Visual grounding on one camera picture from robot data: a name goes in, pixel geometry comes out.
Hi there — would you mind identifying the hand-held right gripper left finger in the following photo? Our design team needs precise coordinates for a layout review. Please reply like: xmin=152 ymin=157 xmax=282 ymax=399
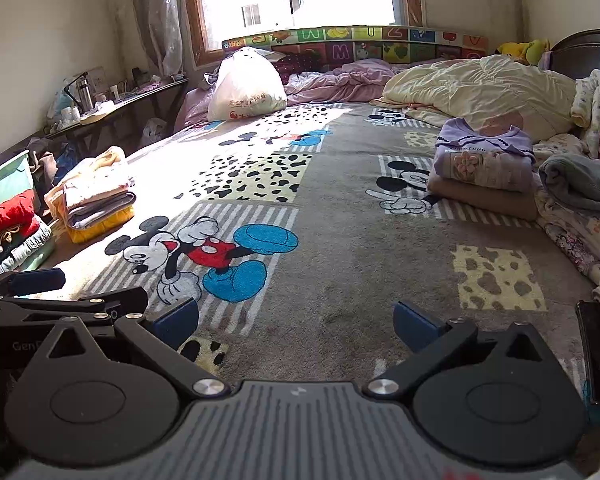
xmin=22 ymin=297 xmax=231 ymax=401

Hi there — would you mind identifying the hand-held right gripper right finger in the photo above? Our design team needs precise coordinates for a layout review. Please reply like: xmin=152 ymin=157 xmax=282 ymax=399
xmin=363 ymin=301 xmax=567 ymax=401

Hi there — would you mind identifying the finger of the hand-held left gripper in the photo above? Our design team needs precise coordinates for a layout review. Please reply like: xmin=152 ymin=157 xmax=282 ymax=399
xmin=0 ymin=287 xmax=149 ymax=332
xmin=0 ymin=267 xmax=67 ymax=302

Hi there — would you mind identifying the red knitted sweater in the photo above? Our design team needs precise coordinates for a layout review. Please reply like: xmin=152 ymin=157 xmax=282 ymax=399
xmin=0 ymin=194 xmax=37 ymax=271

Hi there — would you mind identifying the stack of folded yellow clothes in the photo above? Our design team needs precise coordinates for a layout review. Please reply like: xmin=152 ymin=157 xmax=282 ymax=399
xmin=45 ymin=146 xmax=131 ymax=221

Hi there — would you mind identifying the grey folded garment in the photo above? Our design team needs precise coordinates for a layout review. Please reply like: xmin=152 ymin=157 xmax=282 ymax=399
xmin=0 ymin=220 xmax=53 ymax=273

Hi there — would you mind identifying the yellow folded garment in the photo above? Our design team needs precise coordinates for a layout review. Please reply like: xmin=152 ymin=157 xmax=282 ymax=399
xmin=65 ymin=205 xmax=136 ymax=245

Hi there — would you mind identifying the green storage bin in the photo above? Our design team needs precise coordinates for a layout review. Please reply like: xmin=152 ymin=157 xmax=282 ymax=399
xmin=0 ymin=152 xmax=36 ymax=216

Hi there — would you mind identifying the pink folded garment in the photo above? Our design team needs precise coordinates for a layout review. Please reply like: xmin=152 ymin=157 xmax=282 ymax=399
xmin=62 ymin=177 xmax=137 ymax=213

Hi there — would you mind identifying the small white plastic bag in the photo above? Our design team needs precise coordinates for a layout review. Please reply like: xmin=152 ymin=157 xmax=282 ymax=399
xmin=140 ymin=117 xmax=168 ymax=148

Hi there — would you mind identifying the floral bed sheet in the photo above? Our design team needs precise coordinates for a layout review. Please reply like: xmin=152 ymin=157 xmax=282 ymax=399
xmin=532 ymin=132 xmax=600 ymax=286

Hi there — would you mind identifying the steel thermos flask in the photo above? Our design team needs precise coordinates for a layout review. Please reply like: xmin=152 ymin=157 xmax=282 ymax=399
xmin=75 ymin=74 xmax=93 ymax=111

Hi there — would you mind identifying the purple folded sweater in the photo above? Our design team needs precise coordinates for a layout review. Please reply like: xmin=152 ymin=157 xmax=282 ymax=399
xmin=434 ymin=117 xmax=537 ymax=193

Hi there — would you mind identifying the dark side table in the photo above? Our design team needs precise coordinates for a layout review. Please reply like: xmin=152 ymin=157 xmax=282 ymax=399
xmin=45 ymin=77 xmax=191 ymax=156

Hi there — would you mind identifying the grey-blue towel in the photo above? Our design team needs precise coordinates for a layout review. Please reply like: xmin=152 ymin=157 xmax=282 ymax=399
xmin=539 ymin=152 xmax=600 ymax=218

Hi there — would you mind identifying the cream quilt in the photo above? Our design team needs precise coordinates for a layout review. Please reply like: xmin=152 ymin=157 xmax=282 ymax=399
xmin=370 ymin=54 xmax=578 ymax=142

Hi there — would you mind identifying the purple quilt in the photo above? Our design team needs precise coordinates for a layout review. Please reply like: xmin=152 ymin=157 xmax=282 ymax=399
xmin=172 ymin=57 xmax=411 ymax=133

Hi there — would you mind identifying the white patterned baby blanket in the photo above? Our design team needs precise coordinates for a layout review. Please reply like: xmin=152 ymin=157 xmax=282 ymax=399
xmin=570 ymin=69 xmax=600 ymax=146

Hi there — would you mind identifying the colourful alphabet foam mat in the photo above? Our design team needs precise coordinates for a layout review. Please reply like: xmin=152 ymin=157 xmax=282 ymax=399
xmin=221 ymin=25 xmax=490 ymax=73

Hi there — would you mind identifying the grey sheer curtain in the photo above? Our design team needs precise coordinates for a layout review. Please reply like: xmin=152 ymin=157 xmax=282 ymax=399
xmin=127 ymin=0 xmax=186 ymax=78

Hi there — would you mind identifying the yellow plush toy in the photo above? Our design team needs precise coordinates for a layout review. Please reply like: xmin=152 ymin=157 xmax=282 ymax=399
xmin=496 ymin=39 xmax=548 ymax=67

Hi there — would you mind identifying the dark wooden headboard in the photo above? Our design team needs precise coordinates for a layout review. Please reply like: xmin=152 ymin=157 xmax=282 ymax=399
xmin=550 ymin=30 xmax=600 ymax=81

